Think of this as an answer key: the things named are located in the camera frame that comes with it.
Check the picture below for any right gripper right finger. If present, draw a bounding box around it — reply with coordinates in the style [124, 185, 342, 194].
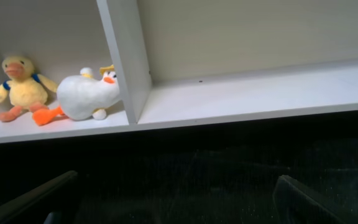
[272, 174, 354, 224]

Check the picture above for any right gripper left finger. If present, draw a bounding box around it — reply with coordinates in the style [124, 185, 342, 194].
[0, 170, 79, 224]

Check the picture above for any yellow plush duck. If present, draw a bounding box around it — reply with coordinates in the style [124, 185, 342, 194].
[0, 55, 59, 123]

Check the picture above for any white plush duck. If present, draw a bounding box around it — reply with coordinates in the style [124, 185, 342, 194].
[32, 63, 122, 127]

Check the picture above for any white shelf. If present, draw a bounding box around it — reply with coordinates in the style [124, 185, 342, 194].
[0, 0, 358, 146]

